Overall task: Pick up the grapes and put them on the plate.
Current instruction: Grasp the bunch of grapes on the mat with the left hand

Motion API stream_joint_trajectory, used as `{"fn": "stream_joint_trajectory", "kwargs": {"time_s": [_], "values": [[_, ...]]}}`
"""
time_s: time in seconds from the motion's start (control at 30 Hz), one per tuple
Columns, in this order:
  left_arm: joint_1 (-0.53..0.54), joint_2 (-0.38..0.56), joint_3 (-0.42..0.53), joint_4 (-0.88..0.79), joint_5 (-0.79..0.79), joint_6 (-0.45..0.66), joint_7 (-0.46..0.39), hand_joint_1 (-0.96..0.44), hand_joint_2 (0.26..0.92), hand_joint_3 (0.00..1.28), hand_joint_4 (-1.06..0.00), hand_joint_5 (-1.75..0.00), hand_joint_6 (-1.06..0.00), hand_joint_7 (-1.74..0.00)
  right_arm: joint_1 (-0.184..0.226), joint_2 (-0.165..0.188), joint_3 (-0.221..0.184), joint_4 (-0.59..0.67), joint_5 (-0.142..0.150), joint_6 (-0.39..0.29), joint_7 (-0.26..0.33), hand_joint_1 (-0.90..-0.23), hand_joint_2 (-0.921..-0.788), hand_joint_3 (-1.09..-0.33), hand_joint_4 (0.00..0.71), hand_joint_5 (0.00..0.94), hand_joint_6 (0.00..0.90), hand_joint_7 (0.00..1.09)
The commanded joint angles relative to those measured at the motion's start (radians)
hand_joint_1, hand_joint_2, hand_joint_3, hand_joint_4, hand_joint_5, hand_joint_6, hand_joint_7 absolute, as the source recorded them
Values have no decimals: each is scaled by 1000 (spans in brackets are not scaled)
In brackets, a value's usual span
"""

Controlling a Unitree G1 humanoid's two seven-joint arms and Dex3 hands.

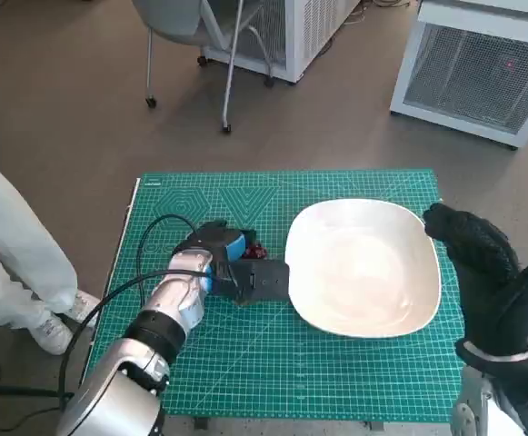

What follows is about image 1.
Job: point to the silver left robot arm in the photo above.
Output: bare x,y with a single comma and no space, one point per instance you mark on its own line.
109,390

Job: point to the white square plate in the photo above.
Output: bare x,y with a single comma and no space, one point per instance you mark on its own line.
363,272

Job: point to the green cutting mat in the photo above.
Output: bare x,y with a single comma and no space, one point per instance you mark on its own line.
245,363

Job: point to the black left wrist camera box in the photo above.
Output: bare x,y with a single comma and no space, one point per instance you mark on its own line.
259,281

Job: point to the white mesh cabinet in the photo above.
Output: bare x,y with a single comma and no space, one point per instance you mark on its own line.
300,36
472,77

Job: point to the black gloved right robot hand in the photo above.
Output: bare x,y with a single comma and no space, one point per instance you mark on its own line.
486,272

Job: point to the person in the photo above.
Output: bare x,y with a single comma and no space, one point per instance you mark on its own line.
13,236

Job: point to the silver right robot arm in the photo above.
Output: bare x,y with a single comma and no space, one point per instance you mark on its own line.
518,390

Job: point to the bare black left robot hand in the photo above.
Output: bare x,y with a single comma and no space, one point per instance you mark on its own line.
213,238

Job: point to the purple toy grape bunch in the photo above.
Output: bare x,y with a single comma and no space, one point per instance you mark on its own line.
255,252

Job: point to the grey office chair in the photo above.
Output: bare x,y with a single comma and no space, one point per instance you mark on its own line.
172,18

